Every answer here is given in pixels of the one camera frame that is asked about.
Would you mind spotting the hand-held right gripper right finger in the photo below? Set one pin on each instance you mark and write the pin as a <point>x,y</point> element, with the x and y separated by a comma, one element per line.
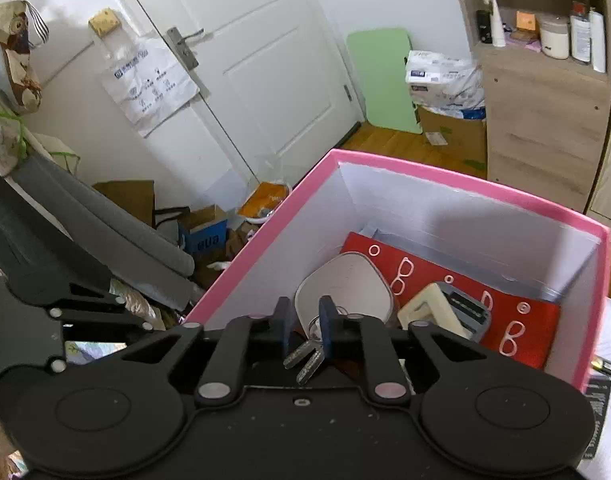
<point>328,327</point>

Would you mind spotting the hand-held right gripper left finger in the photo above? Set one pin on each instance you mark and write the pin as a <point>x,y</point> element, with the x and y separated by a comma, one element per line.
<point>284,325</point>

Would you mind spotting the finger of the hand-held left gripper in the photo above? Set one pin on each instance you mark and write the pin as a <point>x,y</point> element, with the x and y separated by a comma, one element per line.
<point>35,372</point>
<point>95,305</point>

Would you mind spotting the pink cardboard box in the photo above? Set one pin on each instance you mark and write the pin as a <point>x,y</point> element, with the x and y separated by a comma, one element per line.
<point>265,250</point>

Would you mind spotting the silver portable wifi router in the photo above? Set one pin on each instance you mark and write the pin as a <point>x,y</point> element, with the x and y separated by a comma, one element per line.
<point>445,310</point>

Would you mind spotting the crumpled foil wrapper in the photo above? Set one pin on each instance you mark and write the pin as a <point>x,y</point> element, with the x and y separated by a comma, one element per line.
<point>135,305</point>

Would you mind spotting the beige rounded device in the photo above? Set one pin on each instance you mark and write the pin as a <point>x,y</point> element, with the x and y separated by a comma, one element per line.
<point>345,280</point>

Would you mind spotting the brown paper bag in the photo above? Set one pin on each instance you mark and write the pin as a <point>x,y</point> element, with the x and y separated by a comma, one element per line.
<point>130,200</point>

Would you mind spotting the blue cardboard box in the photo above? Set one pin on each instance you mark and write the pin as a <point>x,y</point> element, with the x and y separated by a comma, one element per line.
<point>205,240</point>

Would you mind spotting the white bowl with orange content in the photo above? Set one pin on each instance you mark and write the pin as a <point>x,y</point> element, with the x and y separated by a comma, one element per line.
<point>263,202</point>

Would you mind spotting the red glasses-print case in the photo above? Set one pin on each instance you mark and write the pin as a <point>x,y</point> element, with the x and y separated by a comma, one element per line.
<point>515,310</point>

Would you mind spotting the owl print fabric bag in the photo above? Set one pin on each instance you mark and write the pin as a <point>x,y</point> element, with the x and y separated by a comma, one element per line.
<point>18,55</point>

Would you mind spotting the white printed plastic bag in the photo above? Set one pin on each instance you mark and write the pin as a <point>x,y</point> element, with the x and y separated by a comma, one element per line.
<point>145,85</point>

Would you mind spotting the brown cardboard box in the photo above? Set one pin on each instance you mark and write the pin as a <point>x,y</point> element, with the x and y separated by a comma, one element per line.
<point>455,135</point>

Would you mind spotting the green board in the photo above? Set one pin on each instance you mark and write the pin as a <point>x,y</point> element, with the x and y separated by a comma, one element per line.
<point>385,80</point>

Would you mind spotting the white printed package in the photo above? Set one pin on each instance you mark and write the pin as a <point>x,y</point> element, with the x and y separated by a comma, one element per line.
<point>445,80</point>

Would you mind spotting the white door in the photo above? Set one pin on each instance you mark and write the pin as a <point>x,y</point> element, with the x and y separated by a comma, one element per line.
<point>265,35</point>

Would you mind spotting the wooden shelf unit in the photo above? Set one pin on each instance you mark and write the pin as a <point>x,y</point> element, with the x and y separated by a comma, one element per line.
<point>540,125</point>

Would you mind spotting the black bottle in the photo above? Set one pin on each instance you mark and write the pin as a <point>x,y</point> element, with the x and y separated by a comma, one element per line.
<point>483,27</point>

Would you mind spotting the orange small box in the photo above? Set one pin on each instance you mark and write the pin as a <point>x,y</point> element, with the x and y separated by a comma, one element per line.
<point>525,21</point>

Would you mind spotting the white jar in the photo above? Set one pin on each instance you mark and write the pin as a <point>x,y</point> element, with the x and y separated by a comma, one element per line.
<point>554,37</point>

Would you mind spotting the red cap bottle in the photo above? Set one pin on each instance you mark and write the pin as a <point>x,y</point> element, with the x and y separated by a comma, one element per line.
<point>580,30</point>

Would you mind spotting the tall white tube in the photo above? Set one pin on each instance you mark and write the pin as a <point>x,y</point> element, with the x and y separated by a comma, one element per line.
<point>598,40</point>

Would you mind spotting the grey padded frame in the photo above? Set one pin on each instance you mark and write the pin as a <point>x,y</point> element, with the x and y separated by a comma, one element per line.
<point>110,225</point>

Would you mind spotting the yellow wooden wall hook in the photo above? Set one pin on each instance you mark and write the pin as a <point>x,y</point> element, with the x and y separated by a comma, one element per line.
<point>104,22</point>

